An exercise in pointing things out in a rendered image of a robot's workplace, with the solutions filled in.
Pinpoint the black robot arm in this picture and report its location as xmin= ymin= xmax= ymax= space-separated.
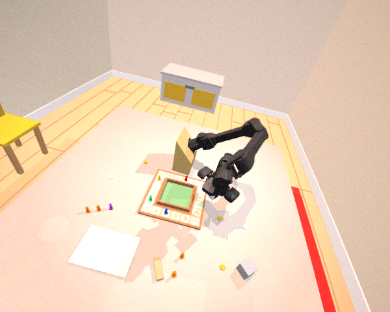
xmin=188 ymin=117 xmax=268 ymax=197

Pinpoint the beige flat bar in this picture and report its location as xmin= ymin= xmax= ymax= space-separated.
xmin=153 ymin=257 xmax=164 ymax=281

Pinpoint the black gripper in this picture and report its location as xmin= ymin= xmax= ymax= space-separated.
xmin=198 ymin=166 xmax=240 ymax=203

